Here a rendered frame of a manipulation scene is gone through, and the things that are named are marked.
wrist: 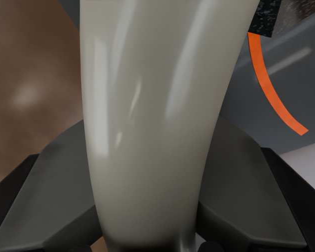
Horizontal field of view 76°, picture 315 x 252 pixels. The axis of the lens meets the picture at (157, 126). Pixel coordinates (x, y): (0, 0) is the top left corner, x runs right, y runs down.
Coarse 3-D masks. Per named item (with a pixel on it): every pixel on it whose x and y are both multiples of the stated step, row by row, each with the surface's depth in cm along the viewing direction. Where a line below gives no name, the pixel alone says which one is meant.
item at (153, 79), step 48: (96, 0) 3; (144, 0) 2; (192, 0) 2; (240, 0) 3; (96, 48) 3; (144, 48) 3; (192, 48) 3; (240, 48) 3; (96, 96) 3; (144, 96) 3; (192, 96) 3; (96, 144) 4; (144, 144) 3; (192, 144) 4; (96, 192) 5; (144, 192) 4; (192, 192) 5; (144, 240) 5; (192, 240) 6
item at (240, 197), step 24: (216, 144) 8; (240, 144) 8; (216, 168) 7; (240, 168) 7; (264, 168) 7; (216, 192) 6; (240, 192) 6; (264, 192) 6; (216, 216) 6; (240, 216) 5; (264, 216) 5; (288, 216) 5; (216, 240) 6; (240, 240) 5; (264, 240) 5; (288, 240) 5
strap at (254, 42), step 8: (248, 32) 85; (248, 40) 87; (256, 40) 86; (256, 48) 88; (256, 56) 90; (256, 64) 92; (256, 72) 94; (264, 72) 94; (264, 80) 96; (264, 88) 98; (272, 88) 98; (272, 96) 100; (272, 104) 103; (280, 104) 103; (280, 112) 105; (288, 112) 105; (288, 120) 108; (296, 128) 110; (304, 128) 110
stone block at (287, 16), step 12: (264, 0) 27; (276, 0) 27; (288, 0) 27; (300, 0) 28; (312, 0) 29; (264, 12) 30; (276, 12) 29; (288, 12) 30; (300, 12) 31; (312, 12) 32; (252, 24) 33; (264, 24) 32; (276, 24) 32; (288, 24) 33
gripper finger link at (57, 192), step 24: (48, 144) 9; (72, 144) 8; (48, 168) 7; (72, 168) 7; (24, 192) 6; (48, 192) 6; (72, 192) 6; (24, 216) 6; (48, 216) 6; (72, 216) 6; (96, 216) 6; (0, 240) 5; (24, 240) 5; (48, 240) 5; (72, 240) 6; (96, 240) 7
